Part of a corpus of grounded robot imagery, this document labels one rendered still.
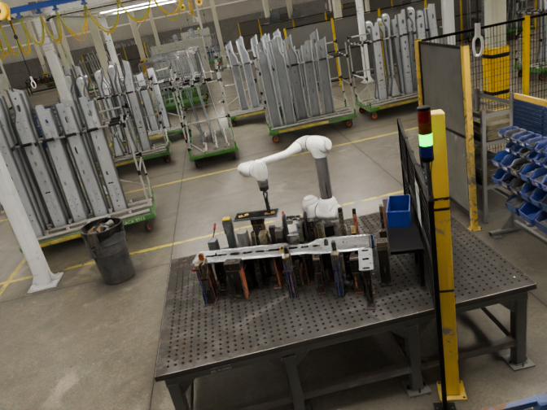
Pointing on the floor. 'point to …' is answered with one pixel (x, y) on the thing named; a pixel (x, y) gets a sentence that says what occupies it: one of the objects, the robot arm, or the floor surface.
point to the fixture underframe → (514, 331)
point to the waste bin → (108, 249)
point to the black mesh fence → (409, 170)
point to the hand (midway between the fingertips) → (268, 208)
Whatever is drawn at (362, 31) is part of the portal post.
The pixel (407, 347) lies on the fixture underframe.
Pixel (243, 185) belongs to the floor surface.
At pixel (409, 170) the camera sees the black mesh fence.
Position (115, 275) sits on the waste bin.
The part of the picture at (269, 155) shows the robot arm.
